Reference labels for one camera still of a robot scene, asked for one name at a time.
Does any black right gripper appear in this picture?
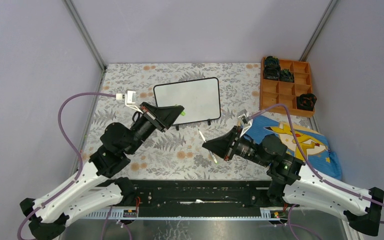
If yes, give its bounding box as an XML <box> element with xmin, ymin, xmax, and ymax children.
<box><xmin>202</xmin><ymin>125</ymin><xmax>270</xmax><ymax>167</ymax></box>

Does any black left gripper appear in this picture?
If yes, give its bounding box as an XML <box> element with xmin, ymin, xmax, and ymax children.
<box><xmin>125</xmin><ymin>102</ymin><xmax>184</xmax><ymax>156</ymax></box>

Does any white marker pen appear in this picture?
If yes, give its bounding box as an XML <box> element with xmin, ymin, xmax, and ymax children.
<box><xmin>197</xmin><ymin>129</ymin><xmax>219</xmax><ymax>165</ymax></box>

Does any small black-framed whiteboard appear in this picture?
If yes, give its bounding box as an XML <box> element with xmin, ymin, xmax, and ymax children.
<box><xmin>153</xmin><ymin>77</ymin><xmax>222</xmax><ymax>127</ymax></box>

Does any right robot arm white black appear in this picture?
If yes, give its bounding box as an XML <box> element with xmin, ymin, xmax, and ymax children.
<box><xmin>202</xmin><ymin>126</ymin><xmax>384</xmax><ymax>237</ymax></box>

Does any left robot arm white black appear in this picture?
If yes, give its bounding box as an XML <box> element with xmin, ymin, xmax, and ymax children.
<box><xmin>20</xmin><ymin>102</ymin><xmax>184</xmax><ymax>240</ymax></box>

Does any floral patterned table mat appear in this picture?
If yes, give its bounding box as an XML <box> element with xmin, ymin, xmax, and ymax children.
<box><xmin>81</xmin><ymin>63</ymin><xmax>268</xmax><ymax>180</ymax></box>

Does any orange wooden compartment tray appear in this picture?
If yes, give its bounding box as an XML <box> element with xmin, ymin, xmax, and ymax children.
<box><xmin>259</xmin><ymin>57</ymin><xmax>315</xmax><ymax>118</ymax></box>

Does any black object tray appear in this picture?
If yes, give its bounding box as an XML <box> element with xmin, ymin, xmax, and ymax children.
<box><xmin>263</xmin><ymin>64</ymin><xmax>281</xmax><ymax>81</ymax></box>
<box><xmin>263</xmin><ymin>56</ymin><xmax>280</xmax><ymax>68</ymax></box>
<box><xmin>296</xmin><ymin>93</ymin><xmax>318</xmax><ymax>111</ymax></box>
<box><xmin>279</xmin><ymin>69</ymin><xmax>295</xmax><ymax>83</ymax></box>

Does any blue yellow cartoon cloth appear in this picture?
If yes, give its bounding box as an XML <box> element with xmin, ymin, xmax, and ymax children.
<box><xmin>246</xmin><ymin>115</ymin><xmax>342</xmax><ymax>180</ymax></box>

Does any black object tray right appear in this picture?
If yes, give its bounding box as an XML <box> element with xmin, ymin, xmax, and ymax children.
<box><xmin>296</xmin><ymin>93</ymin><xmax>318</xmax><ymax>111</ymax></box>

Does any black object tray middle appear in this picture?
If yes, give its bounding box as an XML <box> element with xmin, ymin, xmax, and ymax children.
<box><xmin>279</xmin><ymin>69</ymin><xmax>295</xmax><ymax>83</ymax></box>

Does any black object tray top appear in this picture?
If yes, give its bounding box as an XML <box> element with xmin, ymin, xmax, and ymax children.
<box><xmin>263</xmin><ymin>56</ymin><xmax>280</xmax><ymax>68</ymax></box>

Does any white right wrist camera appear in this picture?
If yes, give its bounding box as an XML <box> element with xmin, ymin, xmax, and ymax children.
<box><xmin>237</xmin><ymin>109</ymin><xmax>253</xmax><ymax>137</ymax></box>

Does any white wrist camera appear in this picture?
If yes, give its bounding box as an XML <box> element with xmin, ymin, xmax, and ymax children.
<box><xmin>115</xmin><ymin>89</ymin><xmax>140</xmax><ymax>111</ymax></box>
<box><xmin>237</xmin><ymin>109</ymin><xmax>253</xmax><ymax>137</ymax></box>

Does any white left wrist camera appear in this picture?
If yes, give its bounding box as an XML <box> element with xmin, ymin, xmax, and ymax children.
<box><xmin>115</xmin><ymin>89</ymin><xmax>140</xmax><ymax>111</ymax></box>

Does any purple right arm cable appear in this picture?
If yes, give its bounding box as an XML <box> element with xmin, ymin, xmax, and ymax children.
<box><xmin>248</xmin><ymin>103</ymin><xmax>384</xmax><ymax>225</ymax></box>

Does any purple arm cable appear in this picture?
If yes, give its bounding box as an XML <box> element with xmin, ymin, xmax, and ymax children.
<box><xmin>248</xmin><ymin>103</ymin><xmax>384</xmax><ymax>225</ymax></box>
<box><xmin>16</xmin><ymin>92</ymin><xmax>118</xmax><ymax>240</ymax></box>

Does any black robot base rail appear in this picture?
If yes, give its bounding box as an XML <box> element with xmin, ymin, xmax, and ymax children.
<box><xmin>114</xmin><ymin>179</ymin><xmax>291</xmax><ymax>220</ymax></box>

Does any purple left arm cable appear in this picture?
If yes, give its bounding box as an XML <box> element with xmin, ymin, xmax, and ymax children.
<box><xmin>16</xmin><ymin>92</ymin><xmax>118</xmax><ymax>240</ymax></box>

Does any left aluminium frame post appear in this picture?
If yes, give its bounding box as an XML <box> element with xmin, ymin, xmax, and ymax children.
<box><xmin>62</xmin><ymin>0</ymin><xmax>107</xmax><ymax>72</ymax></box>

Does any aluminium frame post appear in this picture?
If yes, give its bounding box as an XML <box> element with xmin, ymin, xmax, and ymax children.
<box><xmin>299</xmin><ymin>0</ymin><xmax>340</xmax><ymax>62</ymax></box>
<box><xmin>62</xmin><ymin>0</ymin><xmax>107</xmax><ymax>72</ymax></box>

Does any right aluminium frame post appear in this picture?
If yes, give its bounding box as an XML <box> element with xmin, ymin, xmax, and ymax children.
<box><xmin>299</xmin><ymin>0</ymin><xmax>340</xmax><ymax>62</ymax></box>

